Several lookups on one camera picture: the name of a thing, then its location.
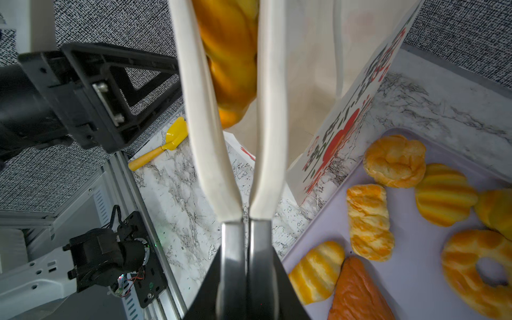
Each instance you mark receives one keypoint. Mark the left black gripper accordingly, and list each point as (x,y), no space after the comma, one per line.
(63,97)

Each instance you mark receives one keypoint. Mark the striped oval bread left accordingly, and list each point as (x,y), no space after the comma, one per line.
(315,276)

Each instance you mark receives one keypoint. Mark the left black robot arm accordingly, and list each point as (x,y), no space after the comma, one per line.
(94,258)

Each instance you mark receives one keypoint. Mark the orange triangular pastry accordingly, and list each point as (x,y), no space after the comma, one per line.
(356,295)

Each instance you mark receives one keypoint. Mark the small striped bun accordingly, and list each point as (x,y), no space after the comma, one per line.
(444,197)

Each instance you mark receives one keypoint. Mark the white food tongs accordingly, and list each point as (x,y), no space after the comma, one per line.
(241,170)

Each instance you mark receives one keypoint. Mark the lilac plastic tray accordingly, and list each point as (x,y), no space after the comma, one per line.
(412,281)

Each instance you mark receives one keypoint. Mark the ring doughnut bread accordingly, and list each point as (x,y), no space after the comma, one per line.
(459,260)

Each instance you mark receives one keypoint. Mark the aluminium front rail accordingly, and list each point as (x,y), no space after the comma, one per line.
(115,185)

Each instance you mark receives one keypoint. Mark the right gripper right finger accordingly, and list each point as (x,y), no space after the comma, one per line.
(290,308)

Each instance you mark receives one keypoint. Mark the yellow toy shovel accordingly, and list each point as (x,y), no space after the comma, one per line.
(175,135)

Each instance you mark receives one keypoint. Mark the twisted braided bread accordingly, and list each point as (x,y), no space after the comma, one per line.
(369,222)

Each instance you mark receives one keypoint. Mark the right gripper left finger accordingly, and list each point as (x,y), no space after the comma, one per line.
(204,304)

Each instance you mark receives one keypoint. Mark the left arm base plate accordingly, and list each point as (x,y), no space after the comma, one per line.
(140,260)

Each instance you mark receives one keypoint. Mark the striped round bun top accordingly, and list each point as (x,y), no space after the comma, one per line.
(493,208)

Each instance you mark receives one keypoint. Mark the white floral paper bag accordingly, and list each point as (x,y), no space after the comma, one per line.
(335,54)

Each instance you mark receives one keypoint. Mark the long striped croissant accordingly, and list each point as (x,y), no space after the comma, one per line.
(229,31)

